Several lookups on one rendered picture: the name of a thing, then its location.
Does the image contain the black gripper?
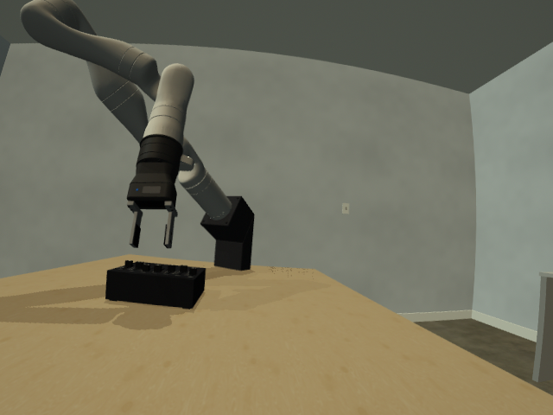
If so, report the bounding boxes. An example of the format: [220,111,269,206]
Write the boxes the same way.
[127,116,194,248]

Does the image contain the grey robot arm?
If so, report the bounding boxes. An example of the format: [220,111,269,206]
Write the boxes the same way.
[20,0,232,220]

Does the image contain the black lighting desk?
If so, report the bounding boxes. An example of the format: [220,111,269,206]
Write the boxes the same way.
[105,260,206,310]

